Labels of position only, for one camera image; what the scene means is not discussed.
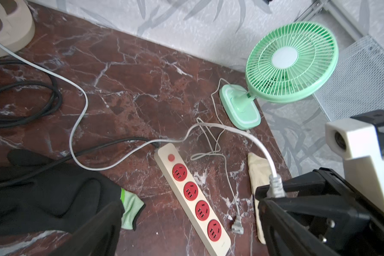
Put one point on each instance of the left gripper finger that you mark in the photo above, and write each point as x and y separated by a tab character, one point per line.
98	237

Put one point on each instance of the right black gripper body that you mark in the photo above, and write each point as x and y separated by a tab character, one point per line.
328	217

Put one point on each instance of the beige red power strip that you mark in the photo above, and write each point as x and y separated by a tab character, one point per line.
194	203

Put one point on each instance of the green desk fan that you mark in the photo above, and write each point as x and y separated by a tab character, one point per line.
289	64

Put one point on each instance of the beige desk fan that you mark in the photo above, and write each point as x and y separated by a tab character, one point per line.
17	26

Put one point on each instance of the black green-cuffed glove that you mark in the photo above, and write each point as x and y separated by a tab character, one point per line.
38	193

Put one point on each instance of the cream work glove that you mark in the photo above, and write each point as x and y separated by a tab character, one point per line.
259	172

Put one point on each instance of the white mesh wall basket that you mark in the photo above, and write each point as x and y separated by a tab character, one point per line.
357	84

